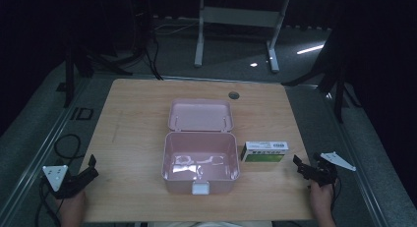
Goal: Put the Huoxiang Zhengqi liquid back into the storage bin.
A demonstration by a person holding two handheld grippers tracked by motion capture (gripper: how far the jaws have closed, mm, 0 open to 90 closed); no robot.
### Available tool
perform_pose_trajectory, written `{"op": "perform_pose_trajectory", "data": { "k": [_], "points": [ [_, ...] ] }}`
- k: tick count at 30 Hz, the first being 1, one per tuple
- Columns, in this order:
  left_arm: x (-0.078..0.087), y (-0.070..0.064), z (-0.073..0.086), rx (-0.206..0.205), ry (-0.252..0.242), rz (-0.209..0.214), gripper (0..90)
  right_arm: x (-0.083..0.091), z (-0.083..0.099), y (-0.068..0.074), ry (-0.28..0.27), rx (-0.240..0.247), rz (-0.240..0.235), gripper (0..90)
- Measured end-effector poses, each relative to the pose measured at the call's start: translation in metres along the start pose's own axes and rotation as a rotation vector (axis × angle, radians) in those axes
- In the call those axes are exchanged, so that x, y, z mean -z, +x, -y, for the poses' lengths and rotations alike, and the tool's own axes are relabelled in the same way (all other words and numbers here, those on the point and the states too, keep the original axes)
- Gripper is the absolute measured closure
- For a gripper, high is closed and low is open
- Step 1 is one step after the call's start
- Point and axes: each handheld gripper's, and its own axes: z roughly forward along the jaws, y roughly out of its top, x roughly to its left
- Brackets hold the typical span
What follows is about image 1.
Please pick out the white and green medicine box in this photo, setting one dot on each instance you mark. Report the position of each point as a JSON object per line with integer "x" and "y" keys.
{"x": 264, "y": 152}

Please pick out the white metal desk frame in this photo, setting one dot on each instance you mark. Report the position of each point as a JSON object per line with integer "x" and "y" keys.
{"x": 241, "y": 17}

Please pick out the black tripod stand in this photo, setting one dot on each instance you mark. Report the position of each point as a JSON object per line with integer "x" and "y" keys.
{"x": 337, "y": 76}
{"x": 73, "y": 69}

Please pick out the round grey table grommet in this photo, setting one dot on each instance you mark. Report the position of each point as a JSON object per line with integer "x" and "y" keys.
{"x": 233, "y": 95}

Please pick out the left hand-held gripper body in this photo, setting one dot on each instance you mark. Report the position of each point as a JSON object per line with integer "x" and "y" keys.
{"x": 55, "y": 177}

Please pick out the person's right hand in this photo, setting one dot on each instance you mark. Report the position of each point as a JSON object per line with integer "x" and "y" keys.
{"x": 322, "y": 199}

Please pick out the person's left hand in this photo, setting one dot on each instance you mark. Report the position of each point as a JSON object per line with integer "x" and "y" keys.
{"x": 72, "y": 209}

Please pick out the pink plastic storage box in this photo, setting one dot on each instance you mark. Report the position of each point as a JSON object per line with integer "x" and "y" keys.
{"x": 200, "y": 145}

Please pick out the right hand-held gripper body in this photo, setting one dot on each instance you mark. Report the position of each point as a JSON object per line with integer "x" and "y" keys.
{"x": 324, "y": 174}

